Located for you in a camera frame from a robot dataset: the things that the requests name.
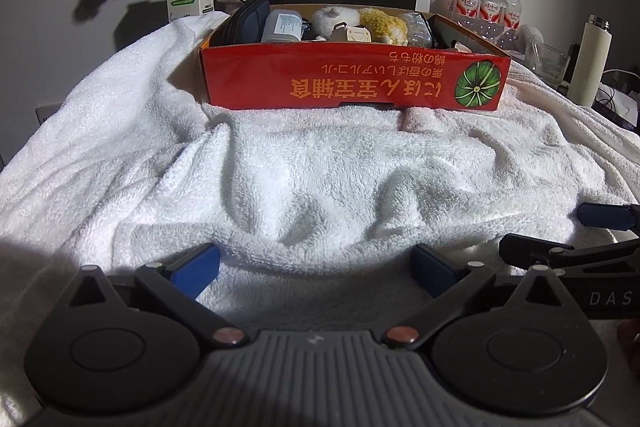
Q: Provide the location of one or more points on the yellow white plush toy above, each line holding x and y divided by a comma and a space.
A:
382, 27

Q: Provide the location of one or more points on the white thermos bottle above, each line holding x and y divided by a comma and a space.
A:
590, 62

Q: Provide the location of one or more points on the iridescent plastic bag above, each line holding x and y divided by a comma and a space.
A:
419, 31

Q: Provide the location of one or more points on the clear glass cup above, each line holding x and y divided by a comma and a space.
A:
549, 64

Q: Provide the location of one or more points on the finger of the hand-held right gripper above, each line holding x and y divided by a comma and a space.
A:
590, 257
607, 216

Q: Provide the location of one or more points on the orange cardboard box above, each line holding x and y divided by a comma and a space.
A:
300, 79

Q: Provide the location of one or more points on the white plastic bottle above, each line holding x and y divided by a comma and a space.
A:
282, 27

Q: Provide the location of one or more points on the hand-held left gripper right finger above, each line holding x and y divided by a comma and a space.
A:
431, 269

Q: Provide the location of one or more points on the pack of water bottles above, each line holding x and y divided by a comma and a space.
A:
480, 7

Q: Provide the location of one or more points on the white round gadget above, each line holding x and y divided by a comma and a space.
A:
531, 39

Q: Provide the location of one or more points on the beige plastic case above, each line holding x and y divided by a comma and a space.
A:
352, 34

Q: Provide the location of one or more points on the white terry towel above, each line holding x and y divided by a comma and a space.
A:
300, 167

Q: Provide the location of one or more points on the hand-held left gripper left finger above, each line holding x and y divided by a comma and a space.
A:
196, 266

